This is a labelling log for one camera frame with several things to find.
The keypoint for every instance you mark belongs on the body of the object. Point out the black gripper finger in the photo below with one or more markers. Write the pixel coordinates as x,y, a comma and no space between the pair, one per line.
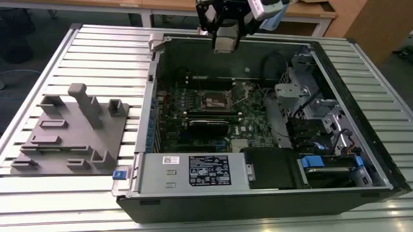
215,41
239,36

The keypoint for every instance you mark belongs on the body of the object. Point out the silver CPU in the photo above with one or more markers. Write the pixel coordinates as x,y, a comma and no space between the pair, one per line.
224,44

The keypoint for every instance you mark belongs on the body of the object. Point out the CPU socket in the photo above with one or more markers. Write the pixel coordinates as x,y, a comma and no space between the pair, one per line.
213,101

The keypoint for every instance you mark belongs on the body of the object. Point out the black RAM slot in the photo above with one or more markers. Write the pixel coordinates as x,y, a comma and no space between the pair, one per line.
213,118
213,113

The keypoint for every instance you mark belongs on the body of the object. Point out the wooden desk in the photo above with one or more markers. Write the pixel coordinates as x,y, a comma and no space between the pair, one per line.
309,12
81,1

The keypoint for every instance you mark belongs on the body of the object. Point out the silver metal drive cage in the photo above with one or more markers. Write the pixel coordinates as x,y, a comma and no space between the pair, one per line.
291,93

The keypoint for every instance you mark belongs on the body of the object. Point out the green motherboard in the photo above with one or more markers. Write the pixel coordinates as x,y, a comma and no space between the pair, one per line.
255,123

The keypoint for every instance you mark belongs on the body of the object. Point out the black graphics card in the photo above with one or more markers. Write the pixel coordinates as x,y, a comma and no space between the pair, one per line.
208,129

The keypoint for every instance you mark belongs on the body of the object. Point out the small silver heatsink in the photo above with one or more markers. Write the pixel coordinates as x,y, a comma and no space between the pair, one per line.
240,143

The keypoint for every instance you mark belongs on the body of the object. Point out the wooden cabinet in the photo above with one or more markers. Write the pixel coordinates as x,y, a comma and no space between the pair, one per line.
382,24

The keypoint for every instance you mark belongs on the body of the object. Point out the black disk bay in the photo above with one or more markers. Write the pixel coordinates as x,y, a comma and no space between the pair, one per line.
304,133

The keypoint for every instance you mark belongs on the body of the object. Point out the blue disk carrier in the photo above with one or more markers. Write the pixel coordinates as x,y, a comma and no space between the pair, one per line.
312,160

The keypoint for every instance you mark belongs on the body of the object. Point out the silver power supply unit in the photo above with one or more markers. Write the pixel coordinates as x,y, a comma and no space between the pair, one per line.
156,178

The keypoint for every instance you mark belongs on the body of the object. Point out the grey parts rack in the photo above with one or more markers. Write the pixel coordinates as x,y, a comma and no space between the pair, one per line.
74,145

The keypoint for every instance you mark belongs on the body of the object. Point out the black office chair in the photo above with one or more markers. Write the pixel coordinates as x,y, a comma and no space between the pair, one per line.
17,48

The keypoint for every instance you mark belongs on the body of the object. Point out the blue case latch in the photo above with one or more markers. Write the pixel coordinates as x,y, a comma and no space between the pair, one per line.
120,175

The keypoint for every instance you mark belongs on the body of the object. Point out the black PC case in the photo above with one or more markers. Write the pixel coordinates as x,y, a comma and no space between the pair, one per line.
227,207

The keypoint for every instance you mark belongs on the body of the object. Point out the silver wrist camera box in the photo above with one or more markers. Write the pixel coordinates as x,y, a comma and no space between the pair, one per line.
212,13

